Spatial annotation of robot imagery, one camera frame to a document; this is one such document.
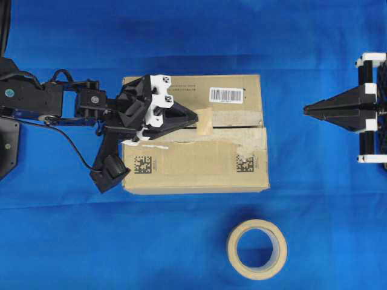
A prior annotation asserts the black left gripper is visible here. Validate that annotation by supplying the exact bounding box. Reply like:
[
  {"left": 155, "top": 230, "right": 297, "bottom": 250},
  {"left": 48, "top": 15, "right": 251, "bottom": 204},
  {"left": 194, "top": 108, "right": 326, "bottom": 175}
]
[{"left": 102, "top": 74, "right": 197, "bottom": 146}]

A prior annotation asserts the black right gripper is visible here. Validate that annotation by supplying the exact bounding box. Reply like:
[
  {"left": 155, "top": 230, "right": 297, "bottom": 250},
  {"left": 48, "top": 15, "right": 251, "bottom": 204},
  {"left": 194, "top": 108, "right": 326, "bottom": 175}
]
[{"left": 304, "top": 53, "right": 386, "bottom": 163}]

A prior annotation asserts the beige tape strip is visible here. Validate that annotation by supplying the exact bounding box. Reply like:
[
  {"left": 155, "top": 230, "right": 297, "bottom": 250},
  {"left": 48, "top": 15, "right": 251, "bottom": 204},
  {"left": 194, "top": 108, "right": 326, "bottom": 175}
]
[{"left": 195, "top": 107, "right": 213, "bottom": 136}]

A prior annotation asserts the brown cardboard box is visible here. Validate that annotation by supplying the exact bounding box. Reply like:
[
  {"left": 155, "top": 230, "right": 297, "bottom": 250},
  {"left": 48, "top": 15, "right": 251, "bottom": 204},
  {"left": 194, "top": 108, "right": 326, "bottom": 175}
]
[{"left": 122, "top": 74, "right": 270, "bottom": 195}]

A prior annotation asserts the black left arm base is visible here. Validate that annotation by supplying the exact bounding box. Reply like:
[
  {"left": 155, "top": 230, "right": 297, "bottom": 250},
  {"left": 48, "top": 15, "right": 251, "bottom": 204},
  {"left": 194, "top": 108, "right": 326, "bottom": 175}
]
[{"left": 0, "top": 118, "right": 20, "bottom": 179}]

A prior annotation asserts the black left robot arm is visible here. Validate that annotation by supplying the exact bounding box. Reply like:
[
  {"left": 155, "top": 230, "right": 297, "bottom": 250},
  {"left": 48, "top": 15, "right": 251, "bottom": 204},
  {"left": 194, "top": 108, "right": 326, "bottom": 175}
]
[{"left": 1, "top": 57, "right": 198, "bottom": 143}]

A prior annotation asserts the beige masking tape roll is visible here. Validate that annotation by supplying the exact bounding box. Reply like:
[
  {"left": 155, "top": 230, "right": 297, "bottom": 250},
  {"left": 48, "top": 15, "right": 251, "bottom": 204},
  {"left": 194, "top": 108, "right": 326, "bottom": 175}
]
[{"left": 226, "top": 219, "right": 288, "bottom": 281}]

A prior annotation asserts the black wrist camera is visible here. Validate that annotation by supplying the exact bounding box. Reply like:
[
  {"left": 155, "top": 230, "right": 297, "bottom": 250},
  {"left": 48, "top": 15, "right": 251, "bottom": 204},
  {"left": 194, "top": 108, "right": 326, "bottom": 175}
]
[{"left": 89, "top": 133, "right": 130, "bottom": 193}]

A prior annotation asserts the black cable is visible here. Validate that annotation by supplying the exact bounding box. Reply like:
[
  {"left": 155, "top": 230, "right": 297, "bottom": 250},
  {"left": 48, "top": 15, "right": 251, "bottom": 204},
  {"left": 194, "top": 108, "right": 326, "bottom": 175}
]
[{"left": 45, "top": 120, "right": 97, "bottom": 175}]

